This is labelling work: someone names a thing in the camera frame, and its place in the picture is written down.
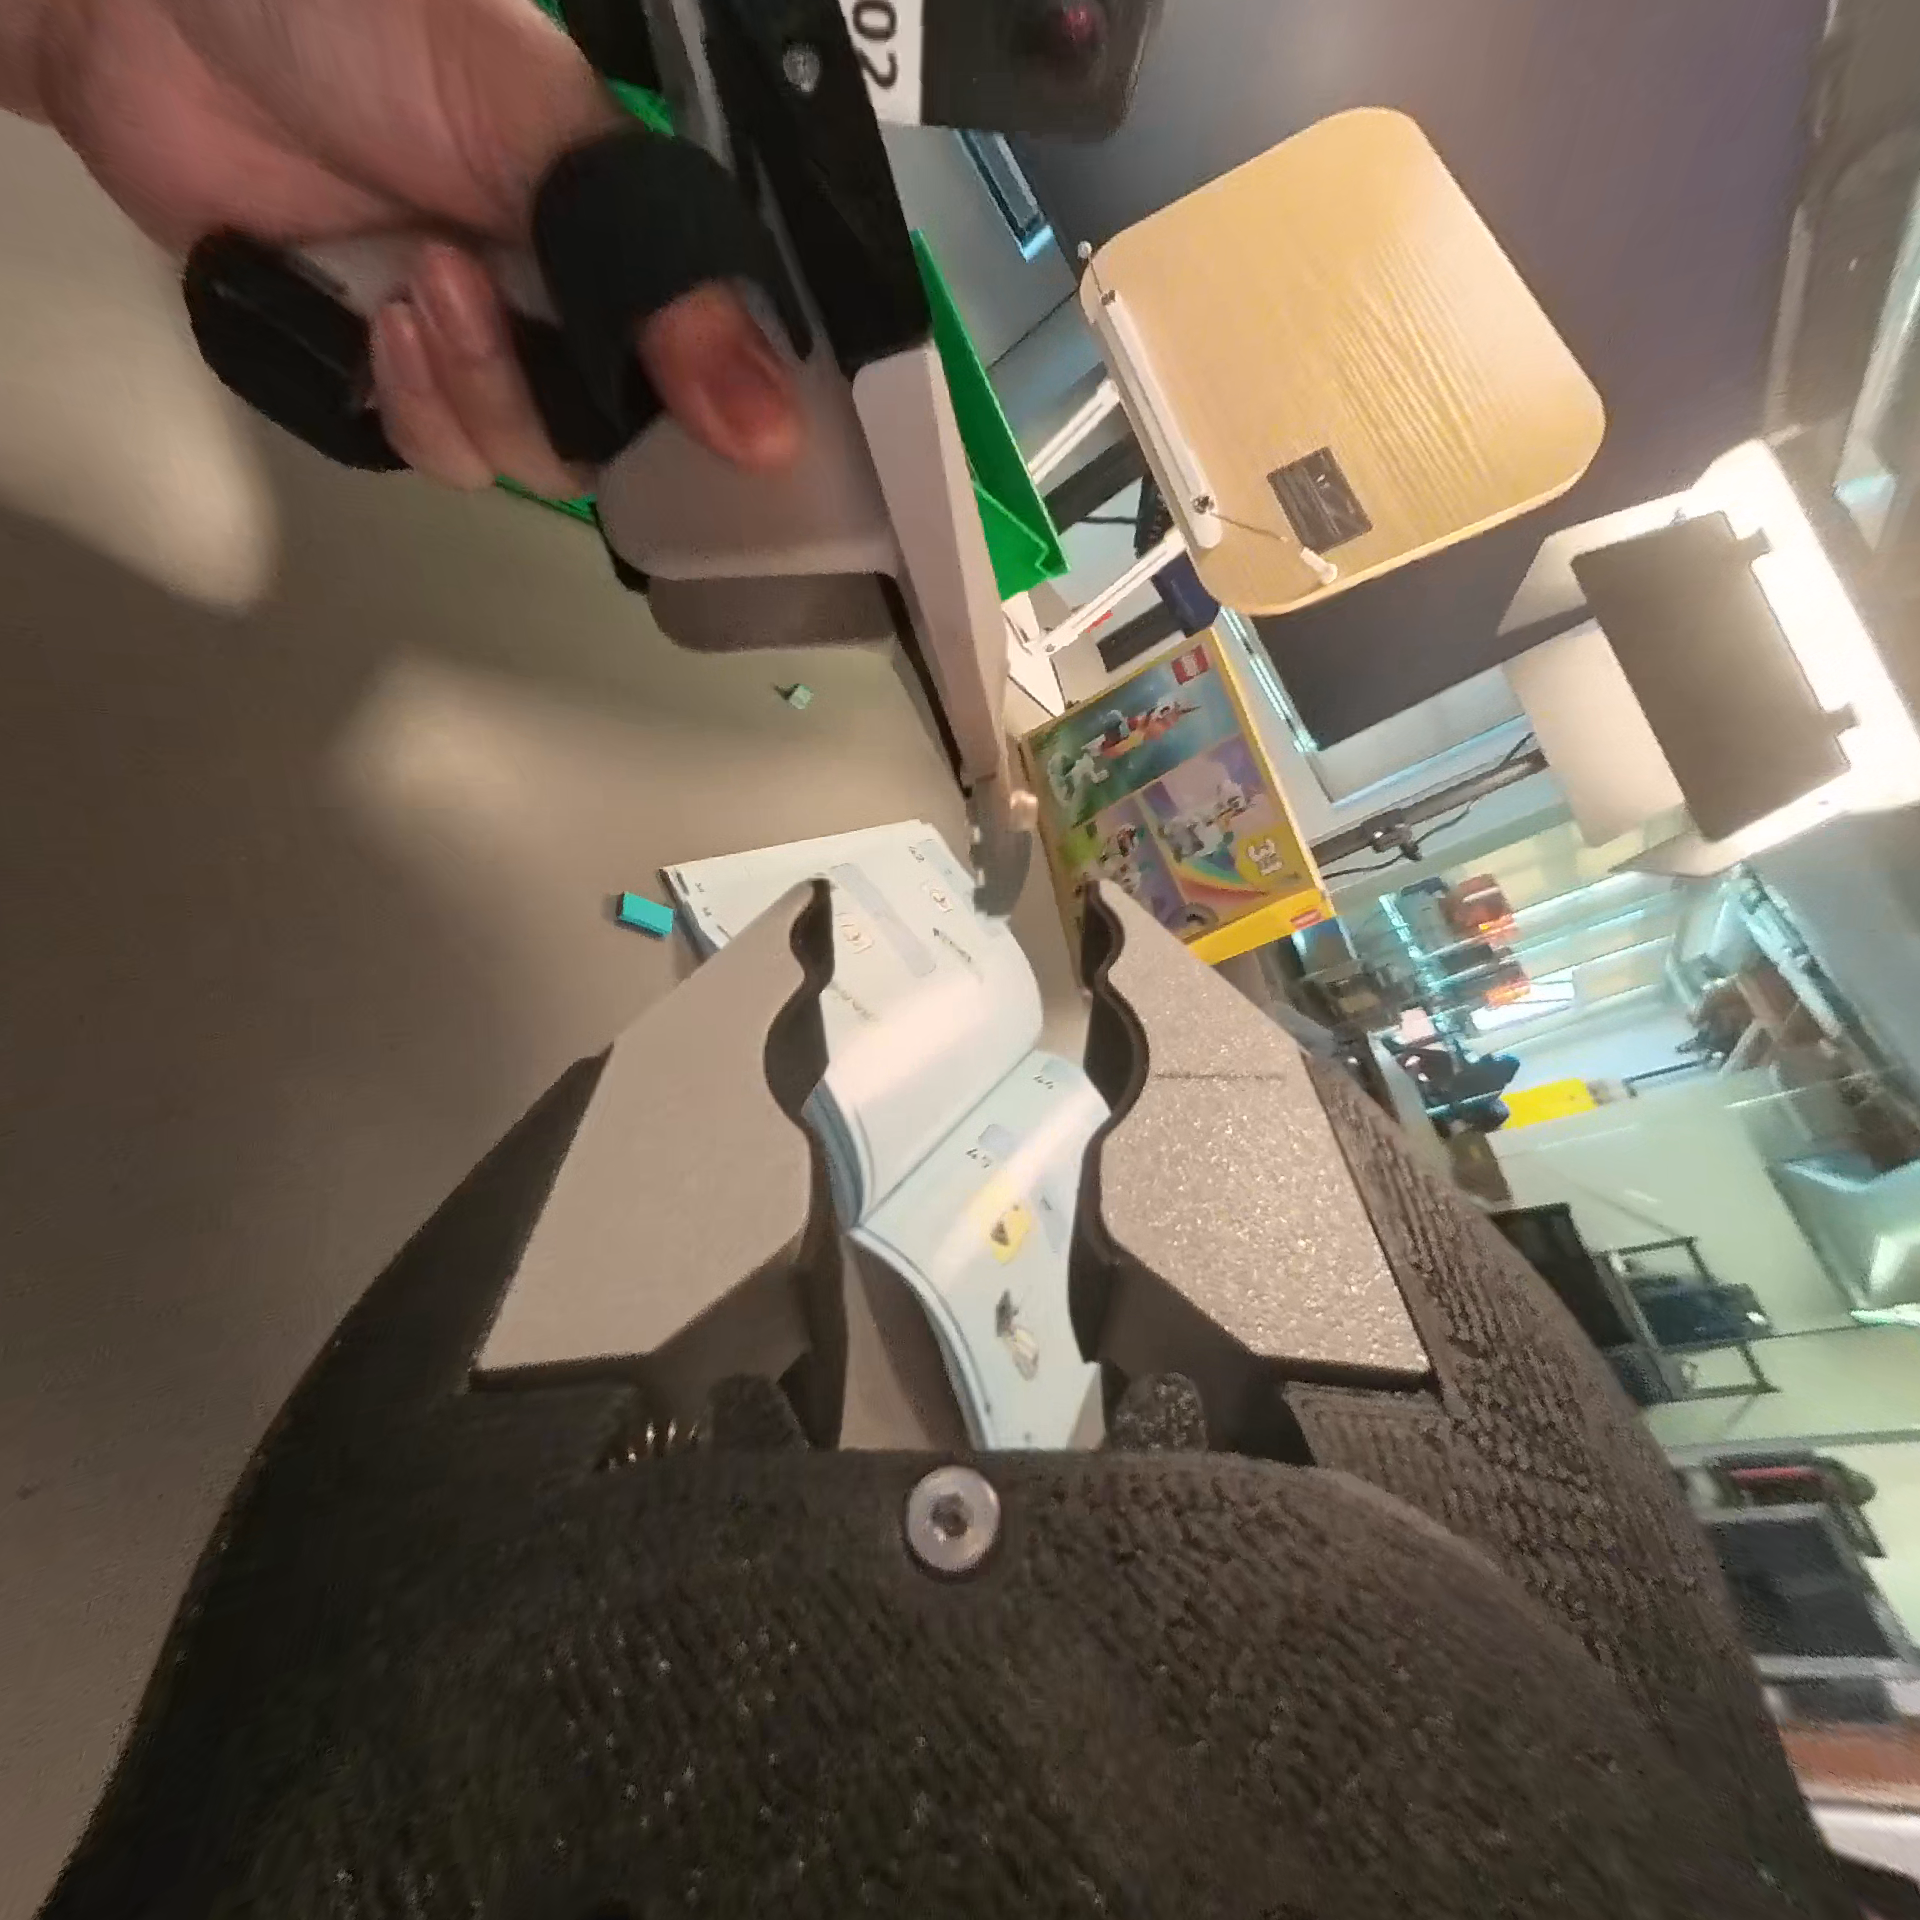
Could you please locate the person's left hand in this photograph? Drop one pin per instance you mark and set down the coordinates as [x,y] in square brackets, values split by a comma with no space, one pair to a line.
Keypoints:
[301,105]

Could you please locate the yellow lego set box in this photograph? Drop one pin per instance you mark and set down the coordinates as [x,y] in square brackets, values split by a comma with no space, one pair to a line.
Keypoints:
[1154,809]

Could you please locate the yellow floor sign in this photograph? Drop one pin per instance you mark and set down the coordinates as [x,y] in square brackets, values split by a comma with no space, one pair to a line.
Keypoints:
[1553,1105]

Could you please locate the green plastic tray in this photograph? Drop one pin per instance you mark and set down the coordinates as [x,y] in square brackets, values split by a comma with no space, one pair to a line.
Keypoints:
[1005,480]

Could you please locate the rounded light wooden board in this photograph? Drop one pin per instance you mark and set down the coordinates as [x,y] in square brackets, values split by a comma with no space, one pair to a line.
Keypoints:
[1350,345]

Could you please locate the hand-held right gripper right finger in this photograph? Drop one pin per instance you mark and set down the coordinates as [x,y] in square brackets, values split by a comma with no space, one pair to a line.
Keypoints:
[1245,1201]

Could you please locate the lego instruction booklet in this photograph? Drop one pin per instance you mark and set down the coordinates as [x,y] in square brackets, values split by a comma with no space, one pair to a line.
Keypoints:
[932,1049]

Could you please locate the teal lego brick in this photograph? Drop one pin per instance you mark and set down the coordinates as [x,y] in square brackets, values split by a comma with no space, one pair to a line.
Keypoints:
[644,912]

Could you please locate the black rounded panel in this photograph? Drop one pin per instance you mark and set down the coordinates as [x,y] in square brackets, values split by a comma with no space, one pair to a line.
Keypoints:
[1710,674]

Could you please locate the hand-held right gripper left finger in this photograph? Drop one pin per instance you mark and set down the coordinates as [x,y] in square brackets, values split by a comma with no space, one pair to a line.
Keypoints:
[661,1184]

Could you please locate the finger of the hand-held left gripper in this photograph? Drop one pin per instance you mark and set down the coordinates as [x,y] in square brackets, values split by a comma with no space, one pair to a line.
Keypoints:
[944,569]
[750,509]

